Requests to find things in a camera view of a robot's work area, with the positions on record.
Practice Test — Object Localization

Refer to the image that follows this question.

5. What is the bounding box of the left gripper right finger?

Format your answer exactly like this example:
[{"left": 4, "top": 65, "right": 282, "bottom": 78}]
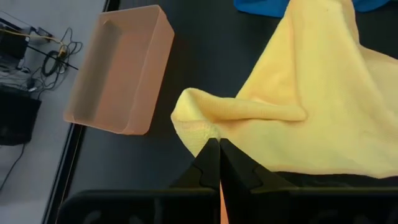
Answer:
[{"left": 220, "top": 138, "right": 298, "bottom": 194}]

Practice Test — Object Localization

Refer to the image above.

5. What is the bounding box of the blue microfiber towel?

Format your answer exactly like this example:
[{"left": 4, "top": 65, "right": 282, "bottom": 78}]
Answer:
[{"left": 233, "top": 0, "right": 392, "bottom": 19}]

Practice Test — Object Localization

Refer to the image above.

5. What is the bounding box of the orange plastic bin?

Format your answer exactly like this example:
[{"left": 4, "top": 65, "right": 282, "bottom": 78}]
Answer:
[{"left": 63, "top": 4, "right": 175, "bottom": 136}]

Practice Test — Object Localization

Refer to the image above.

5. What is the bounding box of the black floor cable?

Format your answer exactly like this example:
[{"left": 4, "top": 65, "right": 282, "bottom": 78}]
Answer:
[{"left": 27, "top": 27, "right": 84, "bottom": 94}]

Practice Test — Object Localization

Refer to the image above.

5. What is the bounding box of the yellow microfiber towel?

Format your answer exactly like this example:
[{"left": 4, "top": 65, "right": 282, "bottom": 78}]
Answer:
[{"left": 170, "top": 0, "right": 398, "bottom": 180}]

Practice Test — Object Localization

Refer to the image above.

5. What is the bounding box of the yellow floor cable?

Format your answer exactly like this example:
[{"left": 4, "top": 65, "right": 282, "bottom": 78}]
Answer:
[{"left": 0, "top": 27, "right": 68, "bottom": 58}]

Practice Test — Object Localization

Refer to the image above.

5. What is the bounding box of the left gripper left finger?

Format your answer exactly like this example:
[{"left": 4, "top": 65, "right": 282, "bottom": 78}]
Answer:
[{"left": 170, "top": 138, "right": 221, "bottom": 191}]

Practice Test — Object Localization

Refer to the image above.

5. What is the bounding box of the black computer case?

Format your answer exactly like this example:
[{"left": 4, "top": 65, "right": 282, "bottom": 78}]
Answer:
[{"left": 0, "top": 17, "right": 43, "bottom": 146}]

